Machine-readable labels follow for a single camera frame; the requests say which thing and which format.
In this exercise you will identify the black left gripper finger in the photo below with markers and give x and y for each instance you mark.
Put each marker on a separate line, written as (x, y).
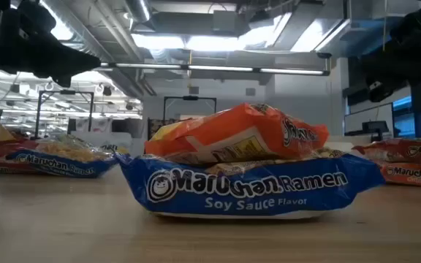
(63, 80)
(75, 62)

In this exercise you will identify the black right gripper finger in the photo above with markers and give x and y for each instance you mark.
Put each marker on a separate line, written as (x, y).
(386, 69)
(380, 92)

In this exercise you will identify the blue soy sauce ramen packet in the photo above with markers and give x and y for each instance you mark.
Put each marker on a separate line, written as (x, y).
(232, 197)
(60, 168)

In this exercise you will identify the orange chicken ramen packet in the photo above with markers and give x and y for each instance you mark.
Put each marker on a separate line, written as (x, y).
(408, 175)
(232, 128)

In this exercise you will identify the black desktop monitor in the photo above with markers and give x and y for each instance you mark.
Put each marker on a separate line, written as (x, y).
(375, 127)

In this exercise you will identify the blue glass partition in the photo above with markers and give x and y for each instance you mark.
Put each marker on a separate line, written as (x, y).
(404, 124)

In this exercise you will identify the long ceiling tube light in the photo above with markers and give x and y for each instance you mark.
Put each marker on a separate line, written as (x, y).
(218, 68)

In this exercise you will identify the black metal station frame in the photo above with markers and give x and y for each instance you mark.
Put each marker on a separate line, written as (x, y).
(66, 92)
(190, 98)

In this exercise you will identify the white wall board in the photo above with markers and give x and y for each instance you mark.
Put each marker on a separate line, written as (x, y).
(364, 115)

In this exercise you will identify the round silver ceiling duct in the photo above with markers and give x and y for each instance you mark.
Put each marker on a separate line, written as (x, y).
(137, 9)

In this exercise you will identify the grey wall box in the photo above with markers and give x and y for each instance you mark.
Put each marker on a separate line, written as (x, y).
(250, 92)
(194, 90)

